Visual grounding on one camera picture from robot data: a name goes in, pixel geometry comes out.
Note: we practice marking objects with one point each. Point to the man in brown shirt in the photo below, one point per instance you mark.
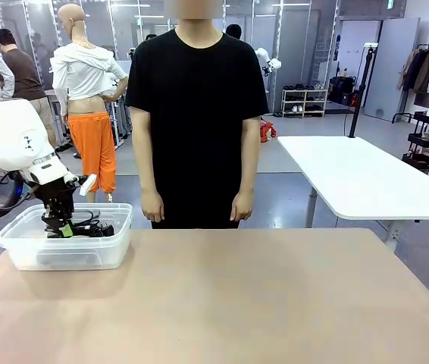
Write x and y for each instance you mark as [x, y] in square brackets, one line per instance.
[25, 76]

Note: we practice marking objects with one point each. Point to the black bags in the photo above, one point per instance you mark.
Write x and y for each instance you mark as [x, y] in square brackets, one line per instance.
[341, 91]

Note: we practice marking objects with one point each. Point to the person right forearm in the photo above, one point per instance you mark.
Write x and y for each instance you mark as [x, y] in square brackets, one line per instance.
[147, 174]

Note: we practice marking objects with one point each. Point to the person left forearm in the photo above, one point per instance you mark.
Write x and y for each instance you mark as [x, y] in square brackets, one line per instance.
[248, 174]

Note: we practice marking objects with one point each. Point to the wooden shoe rack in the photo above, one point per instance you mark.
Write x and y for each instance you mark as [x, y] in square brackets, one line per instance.
[305, 102]

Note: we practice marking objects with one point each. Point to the large white table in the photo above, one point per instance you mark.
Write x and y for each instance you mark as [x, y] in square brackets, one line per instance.
[370, 178]

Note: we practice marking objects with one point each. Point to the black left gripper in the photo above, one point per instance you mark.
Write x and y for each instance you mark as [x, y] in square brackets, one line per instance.
[57, 197]

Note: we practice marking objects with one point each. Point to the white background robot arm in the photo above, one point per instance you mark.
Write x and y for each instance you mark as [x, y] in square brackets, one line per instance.
[267, 62]

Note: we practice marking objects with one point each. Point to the black trolley cart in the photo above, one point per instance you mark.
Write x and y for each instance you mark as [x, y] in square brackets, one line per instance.
[423, 140]

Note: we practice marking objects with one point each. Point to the clear plastic storage bin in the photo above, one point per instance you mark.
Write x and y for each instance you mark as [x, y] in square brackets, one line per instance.
[116, 250]

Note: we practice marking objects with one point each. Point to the coat rack with clothes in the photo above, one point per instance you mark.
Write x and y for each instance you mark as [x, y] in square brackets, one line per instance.
[426, 72]

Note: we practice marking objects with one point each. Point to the grey partition panel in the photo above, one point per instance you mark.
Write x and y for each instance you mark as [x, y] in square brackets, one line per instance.
[389, 68]

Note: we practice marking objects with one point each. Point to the person right hand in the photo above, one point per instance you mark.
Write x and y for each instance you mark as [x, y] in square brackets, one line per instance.
[153, 206]

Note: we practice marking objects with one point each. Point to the red object on floor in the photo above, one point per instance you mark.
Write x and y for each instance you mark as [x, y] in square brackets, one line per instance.
[268, 132]

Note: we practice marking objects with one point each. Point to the person left hand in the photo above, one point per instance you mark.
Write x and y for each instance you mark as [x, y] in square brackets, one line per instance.
[242, 206]

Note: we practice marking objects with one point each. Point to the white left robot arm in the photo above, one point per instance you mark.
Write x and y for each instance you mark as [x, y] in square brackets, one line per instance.
[10, 140]

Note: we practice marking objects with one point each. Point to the mannequin with orange pants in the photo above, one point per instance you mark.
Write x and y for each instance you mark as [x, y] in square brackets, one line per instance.
[93, 151]

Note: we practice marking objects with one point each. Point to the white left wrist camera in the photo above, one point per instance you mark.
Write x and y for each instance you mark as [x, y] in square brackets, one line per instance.
[87, 185]

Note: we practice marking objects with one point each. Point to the background person black hair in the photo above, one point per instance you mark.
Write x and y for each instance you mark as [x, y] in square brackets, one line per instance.
[234, 30]

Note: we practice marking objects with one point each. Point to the black camera pole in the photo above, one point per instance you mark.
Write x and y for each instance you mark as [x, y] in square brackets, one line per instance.
[358, 98]

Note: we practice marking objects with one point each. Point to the person torso black t-shirt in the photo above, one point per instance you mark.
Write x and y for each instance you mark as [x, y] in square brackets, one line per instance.
[195, 113]

